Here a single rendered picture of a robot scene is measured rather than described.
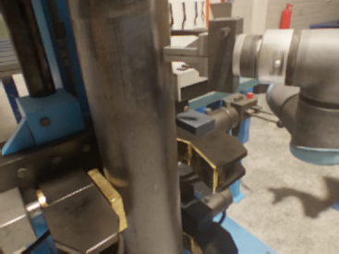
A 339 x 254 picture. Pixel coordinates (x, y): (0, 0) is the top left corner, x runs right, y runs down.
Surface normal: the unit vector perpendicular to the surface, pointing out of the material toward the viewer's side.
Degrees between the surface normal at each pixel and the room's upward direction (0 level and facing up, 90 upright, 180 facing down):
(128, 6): 90
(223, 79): 90
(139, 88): 90
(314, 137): 90
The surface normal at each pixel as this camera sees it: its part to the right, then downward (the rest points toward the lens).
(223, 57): -0.50, 0.40
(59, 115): 0.62, 0.30
